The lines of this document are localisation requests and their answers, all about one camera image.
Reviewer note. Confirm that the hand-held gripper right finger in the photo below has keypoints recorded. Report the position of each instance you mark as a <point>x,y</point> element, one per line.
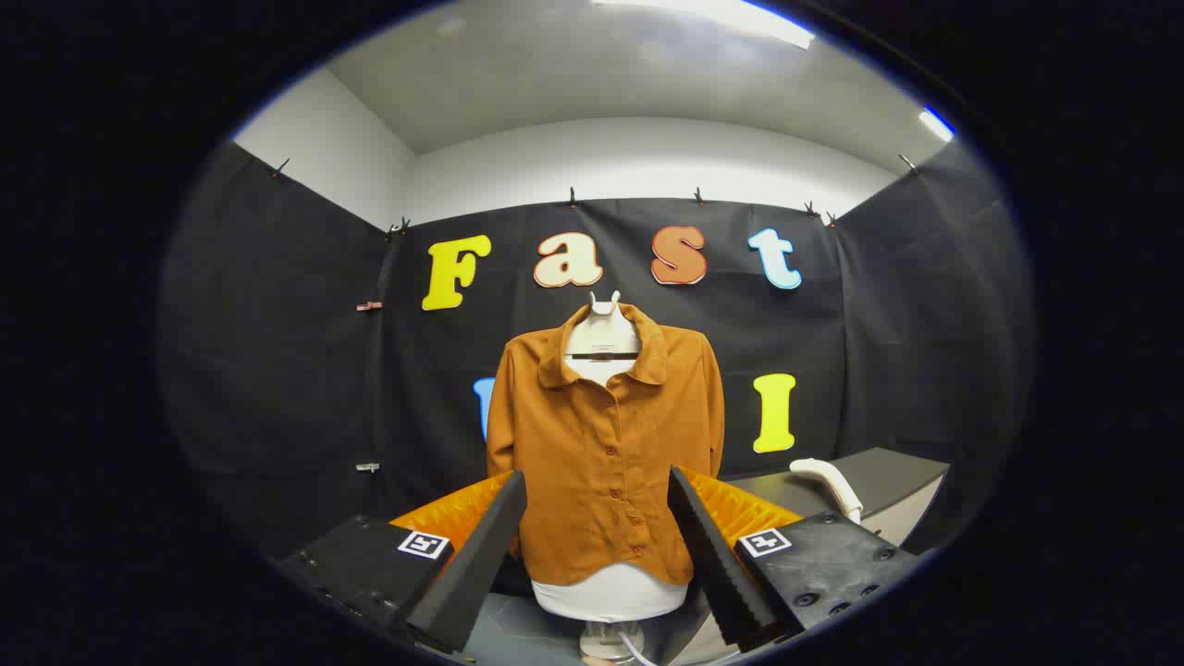
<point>717,564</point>

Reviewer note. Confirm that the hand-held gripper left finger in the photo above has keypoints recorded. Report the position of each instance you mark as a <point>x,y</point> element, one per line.
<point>481,564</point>

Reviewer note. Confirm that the white garment steamer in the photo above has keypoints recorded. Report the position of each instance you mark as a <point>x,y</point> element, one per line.
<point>832,481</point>

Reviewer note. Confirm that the brown button-up shirt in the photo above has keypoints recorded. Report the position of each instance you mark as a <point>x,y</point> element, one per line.
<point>592,462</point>

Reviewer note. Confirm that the metal mannequin stand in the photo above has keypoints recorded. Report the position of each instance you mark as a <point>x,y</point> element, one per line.
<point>601,640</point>

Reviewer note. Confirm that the white mannequin torso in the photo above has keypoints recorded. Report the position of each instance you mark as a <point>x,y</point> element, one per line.
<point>601,324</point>

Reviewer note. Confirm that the black backdrop cloth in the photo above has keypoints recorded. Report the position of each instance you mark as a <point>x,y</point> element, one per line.
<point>277,370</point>

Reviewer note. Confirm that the row of black clips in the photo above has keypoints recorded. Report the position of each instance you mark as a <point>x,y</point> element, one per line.
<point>572,196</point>

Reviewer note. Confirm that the small ceiling light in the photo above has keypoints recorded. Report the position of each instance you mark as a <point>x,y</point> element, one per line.
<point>936,123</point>

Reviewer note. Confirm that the long ceiling light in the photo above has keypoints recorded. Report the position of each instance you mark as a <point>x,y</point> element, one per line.
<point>731,14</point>

